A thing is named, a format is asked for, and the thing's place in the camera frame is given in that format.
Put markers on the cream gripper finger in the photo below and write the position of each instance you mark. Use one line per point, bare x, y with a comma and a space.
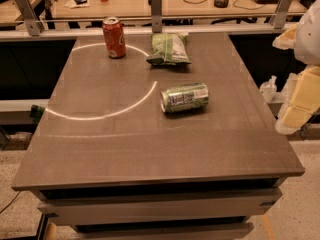
287, 39
302, 100

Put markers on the green soda can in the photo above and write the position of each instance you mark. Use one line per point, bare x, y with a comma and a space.
184, 97

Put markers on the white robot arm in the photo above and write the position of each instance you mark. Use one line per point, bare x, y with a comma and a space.
307, 38

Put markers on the red soda can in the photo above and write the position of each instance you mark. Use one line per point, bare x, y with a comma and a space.
114, 37

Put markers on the clear plastic bottle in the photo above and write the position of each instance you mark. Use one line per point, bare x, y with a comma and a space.
268, 89

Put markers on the green chip bag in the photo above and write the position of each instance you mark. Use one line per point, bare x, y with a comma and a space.
169, 49

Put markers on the green bottle at table edge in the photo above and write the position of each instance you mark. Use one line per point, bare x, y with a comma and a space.
36, 112

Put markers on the right metal bracket post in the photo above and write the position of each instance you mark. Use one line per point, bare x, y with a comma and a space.
278, 19

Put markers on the metal bracket post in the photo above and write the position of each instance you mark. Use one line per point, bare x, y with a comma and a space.
278, 19
32, 21
156, 15

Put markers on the middle metal bracket post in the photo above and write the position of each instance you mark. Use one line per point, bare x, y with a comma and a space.
156, 15

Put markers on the left metal bracket post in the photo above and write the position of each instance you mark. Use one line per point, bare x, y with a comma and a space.
32, 21

